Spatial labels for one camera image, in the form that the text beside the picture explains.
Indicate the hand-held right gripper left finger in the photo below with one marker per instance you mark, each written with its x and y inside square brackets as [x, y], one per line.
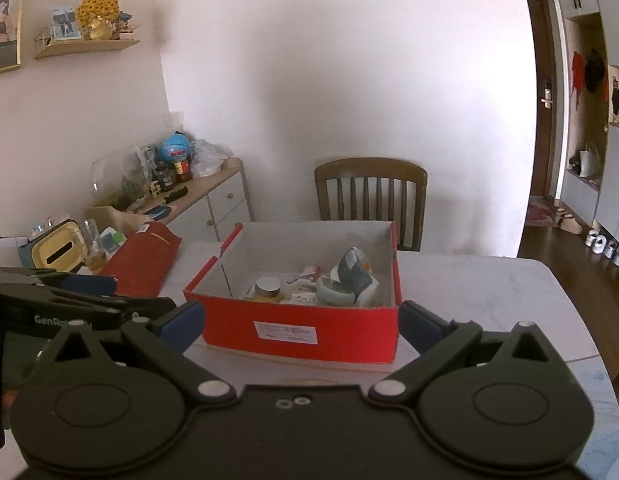
[182, 325]

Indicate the grey white tissue pack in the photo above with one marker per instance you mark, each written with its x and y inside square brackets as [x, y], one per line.
[352, 267]

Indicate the dark glass jar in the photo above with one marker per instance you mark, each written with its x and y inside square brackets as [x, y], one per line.
[163, 178]

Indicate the red paper bag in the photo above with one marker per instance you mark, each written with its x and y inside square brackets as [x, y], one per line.
[139, 260]

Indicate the wooden chair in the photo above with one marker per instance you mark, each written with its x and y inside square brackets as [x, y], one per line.
[369, 167]

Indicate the blue oval pad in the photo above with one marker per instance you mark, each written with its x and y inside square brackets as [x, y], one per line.
[160, 211]

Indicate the red label bottle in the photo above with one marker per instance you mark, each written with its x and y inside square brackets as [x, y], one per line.
[182, 171]

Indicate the red shoe box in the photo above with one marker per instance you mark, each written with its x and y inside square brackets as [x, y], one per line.
[359, 335]

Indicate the red patterned doormat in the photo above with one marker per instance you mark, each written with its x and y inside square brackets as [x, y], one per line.
[542, 212]

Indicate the white wooden sideboard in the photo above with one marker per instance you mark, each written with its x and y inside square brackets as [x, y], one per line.
[224, 200]

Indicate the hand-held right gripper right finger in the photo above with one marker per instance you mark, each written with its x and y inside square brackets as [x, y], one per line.
[422, 322]

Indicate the brown wooden door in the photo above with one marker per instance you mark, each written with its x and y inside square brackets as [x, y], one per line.
[539, 150]

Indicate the pair of beige slippers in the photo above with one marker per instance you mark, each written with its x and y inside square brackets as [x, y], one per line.
[569, 222]

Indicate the beige paper bag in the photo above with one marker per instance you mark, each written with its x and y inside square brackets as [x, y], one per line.
[116, 217]

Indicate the row of white shoes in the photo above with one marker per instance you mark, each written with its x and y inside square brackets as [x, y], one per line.
[607, 250]

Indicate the small puzzle cube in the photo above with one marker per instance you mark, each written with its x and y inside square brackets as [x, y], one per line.
[154, 189]

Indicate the clear plastic container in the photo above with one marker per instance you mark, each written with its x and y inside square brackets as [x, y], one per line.
[49, 222]

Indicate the yellow tissue box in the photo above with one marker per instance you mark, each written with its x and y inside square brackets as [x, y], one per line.
[54, 250]

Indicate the white tote bag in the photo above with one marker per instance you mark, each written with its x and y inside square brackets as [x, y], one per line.
[591, 162]

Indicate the blue printed table mat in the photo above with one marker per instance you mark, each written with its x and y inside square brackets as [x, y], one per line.
[589, 400]

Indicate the large glass jar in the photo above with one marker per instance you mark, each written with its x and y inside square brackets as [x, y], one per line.
[124, 175]

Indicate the gold yellow ornament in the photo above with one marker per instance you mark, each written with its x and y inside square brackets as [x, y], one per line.
[100, 12]

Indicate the wooden wall shelf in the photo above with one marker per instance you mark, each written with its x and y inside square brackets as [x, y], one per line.
[84, 47]

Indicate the round white tin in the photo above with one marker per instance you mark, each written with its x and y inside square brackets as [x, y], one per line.
[268, 287]

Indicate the white wall cabinet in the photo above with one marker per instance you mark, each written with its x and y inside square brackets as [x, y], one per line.
[614, 200]

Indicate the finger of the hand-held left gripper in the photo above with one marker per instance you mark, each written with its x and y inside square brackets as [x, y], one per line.
[89, 284]
[139, 306]

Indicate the red hanging garment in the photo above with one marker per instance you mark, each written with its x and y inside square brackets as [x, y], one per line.
[578, 77]

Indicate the small figurine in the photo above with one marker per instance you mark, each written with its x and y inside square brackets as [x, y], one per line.
[128, 27]

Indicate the blue photo card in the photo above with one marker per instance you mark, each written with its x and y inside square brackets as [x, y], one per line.
[65, 22]

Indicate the small blue globe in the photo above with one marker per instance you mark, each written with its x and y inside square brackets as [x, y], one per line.
[175, 146]

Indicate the white green packet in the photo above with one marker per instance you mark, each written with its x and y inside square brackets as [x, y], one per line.
[113, 241]

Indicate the pink white small item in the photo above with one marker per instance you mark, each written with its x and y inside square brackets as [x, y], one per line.
[307, 272]

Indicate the white plastic bag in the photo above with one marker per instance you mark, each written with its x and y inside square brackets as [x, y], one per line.
[209, 157]

